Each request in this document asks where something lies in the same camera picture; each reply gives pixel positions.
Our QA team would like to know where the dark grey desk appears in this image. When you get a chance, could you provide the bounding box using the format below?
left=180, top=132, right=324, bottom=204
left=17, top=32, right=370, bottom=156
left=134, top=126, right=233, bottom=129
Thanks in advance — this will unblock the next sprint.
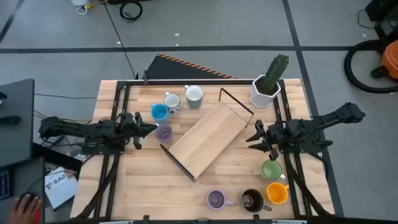
left=0, top=78, right=47, bottom=224

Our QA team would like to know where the white patterned mug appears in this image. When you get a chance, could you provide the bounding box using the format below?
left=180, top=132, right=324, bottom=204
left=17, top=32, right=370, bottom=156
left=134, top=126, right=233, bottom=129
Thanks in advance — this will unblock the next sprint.
left=164, top=91, right=182, bottom=114

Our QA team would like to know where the orange mug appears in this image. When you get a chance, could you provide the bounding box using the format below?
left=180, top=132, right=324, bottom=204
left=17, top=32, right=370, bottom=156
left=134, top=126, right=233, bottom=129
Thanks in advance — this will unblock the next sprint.
left=266, top=182, right=290, bottom=205

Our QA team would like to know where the green mug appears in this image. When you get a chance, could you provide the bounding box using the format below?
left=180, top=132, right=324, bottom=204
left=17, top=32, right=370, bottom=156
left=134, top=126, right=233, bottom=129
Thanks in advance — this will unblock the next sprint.
left=261, top=159, right=286, bottom=181

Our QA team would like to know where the person's hand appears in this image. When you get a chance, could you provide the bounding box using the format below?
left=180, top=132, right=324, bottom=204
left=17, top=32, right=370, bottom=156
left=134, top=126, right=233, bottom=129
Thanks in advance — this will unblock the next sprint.
left=7, top=195, right=43, bottom=224

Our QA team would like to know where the black metal table frame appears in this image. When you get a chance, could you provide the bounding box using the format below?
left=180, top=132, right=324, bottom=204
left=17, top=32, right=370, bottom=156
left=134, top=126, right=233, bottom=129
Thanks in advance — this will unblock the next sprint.
left=76, top=79, right=334, bottom=221

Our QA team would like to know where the coiled black cable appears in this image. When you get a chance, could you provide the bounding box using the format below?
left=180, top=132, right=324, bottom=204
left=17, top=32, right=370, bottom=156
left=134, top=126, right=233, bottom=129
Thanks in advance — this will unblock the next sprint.
left=119, top=1, right=144, bottom=22

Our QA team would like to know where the white hexagonal plant pot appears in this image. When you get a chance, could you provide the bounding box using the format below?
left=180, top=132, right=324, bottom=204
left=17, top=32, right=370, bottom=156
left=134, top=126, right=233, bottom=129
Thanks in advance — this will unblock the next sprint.
left=249, top=74, right=282, bottom=109

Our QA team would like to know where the ribbed purple mug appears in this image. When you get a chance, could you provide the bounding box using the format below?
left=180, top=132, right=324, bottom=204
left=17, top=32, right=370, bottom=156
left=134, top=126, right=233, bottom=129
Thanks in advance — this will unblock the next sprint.
left=206, top=189, right=237, bottom=211

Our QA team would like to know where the tall grey mug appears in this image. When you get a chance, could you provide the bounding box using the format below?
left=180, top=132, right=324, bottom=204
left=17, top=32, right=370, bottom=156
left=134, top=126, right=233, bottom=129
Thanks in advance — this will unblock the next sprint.
left=184, top=84, right=205, bottom=110

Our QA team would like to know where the blue mug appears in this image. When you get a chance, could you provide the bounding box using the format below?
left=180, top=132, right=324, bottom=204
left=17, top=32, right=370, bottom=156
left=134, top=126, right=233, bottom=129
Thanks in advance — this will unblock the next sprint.
left=150, top=103, right=170, bottom=124

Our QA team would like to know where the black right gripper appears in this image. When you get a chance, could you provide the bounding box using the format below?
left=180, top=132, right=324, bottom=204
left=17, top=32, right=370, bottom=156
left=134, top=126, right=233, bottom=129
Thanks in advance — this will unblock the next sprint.
left=246, top=119, right=294, bottom=161

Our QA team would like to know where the orange vacuum cleaner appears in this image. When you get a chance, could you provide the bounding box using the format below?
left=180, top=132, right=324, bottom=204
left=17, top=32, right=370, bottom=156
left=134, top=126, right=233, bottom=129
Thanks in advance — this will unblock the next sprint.
left=370, top=39, right=398, bottom=80

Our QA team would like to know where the black keyboard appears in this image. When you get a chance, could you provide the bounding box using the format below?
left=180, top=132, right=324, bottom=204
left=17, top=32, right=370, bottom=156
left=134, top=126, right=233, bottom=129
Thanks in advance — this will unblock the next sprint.
left=0, top=169, right=14, bottom=200

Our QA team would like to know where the black vacuum hose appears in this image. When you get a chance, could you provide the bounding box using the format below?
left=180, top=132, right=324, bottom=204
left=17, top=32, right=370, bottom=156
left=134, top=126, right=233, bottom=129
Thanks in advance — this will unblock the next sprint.
left=343, top=39, right=398, bottom=94

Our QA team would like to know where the black computer mouse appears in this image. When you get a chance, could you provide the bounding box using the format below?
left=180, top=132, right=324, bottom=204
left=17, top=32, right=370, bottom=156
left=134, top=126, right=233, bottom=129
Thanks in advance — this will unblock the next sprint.
left=18, top=192, right=40, bottom=206

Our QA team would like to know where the white box with label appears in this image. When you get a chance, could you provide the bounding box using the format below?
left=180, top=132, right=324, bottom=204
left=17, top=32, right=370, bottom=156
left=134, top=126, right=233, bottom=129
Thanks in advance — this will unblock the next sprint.
left=44, top=167, right=78, bottom=212

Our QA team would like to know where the black board with orange stripes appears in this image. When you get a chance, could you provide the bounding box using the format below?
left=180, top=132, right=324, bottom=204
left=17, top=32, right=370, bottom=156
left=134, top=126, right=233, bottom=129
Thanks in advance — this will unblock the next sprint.
left=146, top=53, right=238, bottom=80

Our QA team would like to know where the green cactus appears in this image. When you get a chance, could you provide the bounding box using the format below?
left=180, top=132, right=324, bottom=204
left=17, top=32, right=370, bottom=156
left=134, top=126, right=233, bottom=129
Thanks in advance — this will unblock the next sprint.
left=263, top=54, right=290, bottom=94

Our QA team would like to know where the long black floor cable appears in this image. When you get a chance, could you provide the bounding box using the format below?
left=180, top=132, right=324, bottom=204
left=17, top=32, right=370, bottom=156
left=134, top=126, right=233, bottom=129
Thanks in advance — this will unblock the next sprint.
left=101, top=0, right=138, bottom=79

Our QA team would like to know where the dark brown mug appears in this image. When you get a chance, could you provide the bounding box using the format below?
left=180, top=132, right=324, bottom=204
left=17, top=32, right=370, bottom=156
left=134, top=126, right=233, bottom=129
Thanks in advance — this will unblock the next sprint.
left=239, top=188, right=272, bottom=214

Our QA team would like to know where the smooth lilac mug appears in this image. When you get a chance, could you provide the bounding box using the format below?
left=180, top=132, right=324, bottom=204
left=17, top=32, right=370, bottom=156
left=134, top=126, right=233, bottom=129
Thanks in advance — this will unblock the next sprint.
left=154, top=123, right=174, bottom=144

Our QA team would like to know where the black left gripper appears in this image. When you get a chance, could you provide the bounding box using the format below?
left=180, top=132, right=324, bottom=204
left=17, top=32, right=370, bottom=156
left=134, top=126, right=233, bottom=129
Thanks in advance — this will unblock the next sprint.
left=116, top=111, right=158, bottom=150

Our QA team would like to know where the white round floor object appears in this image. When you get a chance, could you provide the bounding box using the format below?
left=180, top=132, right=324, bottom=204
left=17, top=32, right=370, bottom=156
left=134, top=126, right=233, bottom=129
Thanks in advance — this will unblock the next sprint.
left=70, top=0, right=91, bottom=16

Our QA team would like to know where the black equipment case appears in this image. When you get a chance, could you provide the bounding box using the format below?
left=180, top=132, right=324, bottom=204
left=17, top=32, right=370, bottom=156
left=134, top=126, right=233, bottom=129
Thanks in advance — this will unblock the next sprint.
left=364, top=0, right=398, bottom=40

